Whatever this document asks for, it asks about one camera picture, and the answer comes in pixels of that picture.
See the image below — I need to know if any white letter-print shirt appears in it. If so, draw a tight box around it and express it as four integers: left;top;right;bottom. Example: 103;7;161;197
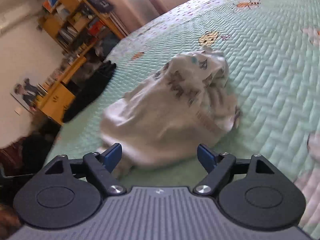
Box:
100;46;241;178

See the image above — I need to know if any yellow wooden desk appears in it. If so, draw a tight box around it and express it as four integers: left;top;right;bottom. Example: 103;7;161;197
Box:
35;37;106;126

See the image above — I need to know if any black folded garment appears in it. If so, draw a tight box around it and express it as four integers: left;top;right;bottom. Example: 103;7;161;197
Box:
62;61;117;124

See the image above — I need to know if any cartoon boy poster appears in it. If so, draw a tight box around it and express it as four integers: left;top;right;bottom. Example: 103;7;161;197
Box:
10;77;40;113

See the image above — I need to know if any green quilted bee bedspread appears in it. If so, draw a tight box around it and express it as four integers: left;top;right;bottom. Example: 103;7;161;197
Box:
43;0;320;239

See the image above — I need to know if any wooden bookshelf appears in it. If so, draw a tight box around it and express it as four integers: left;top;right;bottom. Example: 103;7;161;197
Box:
37;0;125;53

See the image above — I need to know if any pink curtain left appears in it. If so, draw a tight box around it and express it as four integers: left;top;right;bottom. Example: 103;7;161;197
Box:
107;0;168;33

